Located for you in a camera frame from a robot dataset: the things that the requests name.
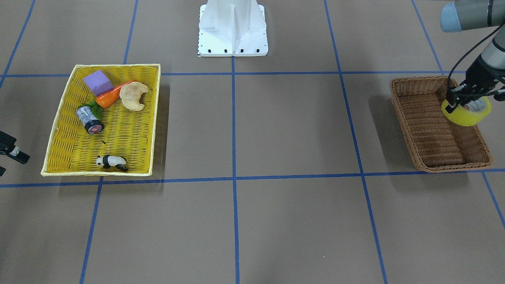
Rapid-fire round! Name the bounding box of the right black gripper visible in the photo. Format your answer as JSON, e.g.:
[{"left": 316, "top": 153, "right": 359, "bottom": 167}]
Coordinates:
[{"left": 0, "top": 131, "right": 30, "bottom": 176}]

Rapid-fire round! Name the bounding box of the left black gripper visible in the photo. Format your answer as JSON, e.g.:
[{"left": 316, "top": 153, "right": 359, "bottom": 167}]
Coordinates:
[{"left": 446, "top": 55, "right": 505, "bottom": 114}]

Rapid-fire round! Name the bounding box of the yellow tape roll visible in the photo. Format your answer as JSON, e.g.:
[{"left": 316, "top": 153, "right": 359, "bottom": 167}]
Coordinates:
[{"left": 441, "top": 97, "right": 492, "bottom": 127}]

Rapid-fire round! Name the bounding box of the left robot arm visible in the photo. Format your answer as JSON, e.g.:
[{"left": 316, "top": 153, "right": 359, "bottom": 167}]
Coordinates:
[{"left": 440, "top": 0, "right": 505, "bottom": 114}]

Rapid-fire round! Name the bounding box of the brown wicker basket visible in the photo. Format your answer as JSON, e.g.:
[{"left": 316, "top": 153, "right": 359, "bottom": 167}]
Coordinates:
[{"left": 390, "top": 76, "right": 493, "bottom": 173}]

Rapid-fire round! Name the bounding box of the yellow woven basket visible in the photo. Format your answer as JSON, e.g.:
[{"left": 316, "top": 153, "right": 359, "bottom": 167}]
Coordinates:
[{"left": 41, "top": 64, "right": 161, "bottom": 176}]

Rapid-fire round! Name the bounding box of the small black labelled jar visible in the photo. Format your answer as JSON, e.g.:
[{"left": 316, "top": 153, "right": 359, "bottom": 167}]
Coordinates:
[{"left": 76, "top": 106, "right": 105, "bottom": 135}]

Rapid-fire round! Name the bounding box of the panda figurine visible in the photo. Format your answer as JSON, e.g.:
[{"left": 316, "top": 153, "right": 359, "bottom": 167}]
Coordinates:
[{"left": 95, "top": 155, "right": 128, "bottom": 172}]

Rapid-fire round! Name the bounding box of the orange toy carrot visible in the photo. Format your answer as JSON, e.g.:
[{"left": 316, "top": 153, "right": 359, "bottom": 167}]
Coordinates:
[{"left": 80, "top": 80, "right": 136, "bottom": 120}]

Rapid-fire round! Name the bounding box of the purple foam block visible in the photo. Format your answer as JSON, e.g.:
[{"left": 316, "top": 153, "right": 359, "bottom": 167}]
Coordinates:
[{"left": 82, "top": 70, "right": 113, "bottom": 97}]

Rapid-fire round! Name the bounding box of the toy bread piece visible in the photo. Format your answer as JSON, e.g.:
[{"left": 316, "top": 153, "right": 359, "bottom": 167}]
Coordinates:
[{"left": 120, "top": 81, "right": 150, "bottom": 112}]

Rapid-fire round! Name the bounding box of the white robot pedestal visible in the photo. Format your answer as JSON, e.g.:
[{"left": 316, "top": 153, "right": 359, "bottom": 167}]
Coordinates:
[{"left": 197, "top": 0, "right": 269, "bottom": 57}]

